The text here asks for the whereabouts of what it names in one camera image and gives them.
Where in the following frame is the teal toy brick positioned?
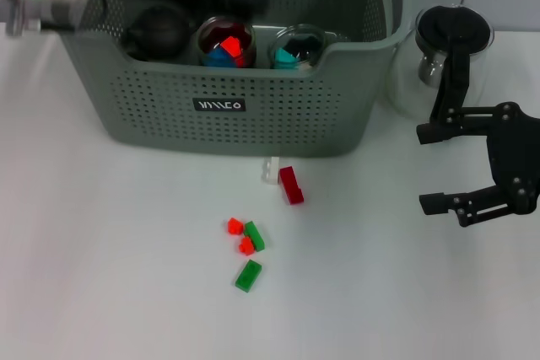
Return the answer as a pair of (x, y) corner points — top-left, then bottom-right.
(274, 47), (299, 70)

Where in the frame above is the black clay teapot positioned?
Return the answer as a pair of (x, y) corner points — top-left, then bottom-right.
(121, 4), (196, 62)

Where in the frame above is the grey-green perforated storage bin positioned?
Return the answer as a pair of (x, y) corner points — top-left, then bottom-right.
(58, 0), (414, 158)

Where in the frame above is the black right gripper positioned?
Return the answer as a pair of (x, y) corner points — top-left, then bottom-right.
(415, 101), (540, 229)

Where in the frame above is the left arm cable with plug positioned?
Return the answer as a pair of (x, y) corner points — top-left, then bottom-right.
(3, 0), (78, 37)

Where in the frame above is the dark green toy brick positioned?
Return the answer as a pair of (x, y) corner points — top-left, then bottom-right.
(243, 220), (267, 253)

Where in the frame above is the large red toy brick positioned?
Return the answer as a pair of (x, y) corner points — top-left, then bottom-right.
(219, 35), (243, 58)

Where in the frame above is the glass carafe with black handle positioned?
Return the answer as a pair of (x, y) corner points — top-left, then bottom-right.
(384, 3), (495, 125)

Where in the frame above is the blue toy brick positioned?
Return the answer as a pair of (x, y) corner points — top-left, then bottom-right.
(205, 48), (232, 68)

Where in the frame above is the glass teacup with black holder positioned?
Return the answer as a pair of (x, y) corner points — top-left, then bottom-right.
(196, 13), (257, 68)

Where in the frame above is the dark red toy brick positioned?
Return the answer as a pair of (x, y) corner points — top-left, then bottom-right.
(278, 165), (305, 206)

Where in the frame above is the glass jar with teal bricks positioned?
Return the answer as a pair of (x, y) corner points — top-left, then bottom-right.
(269, 23), (328, 70)

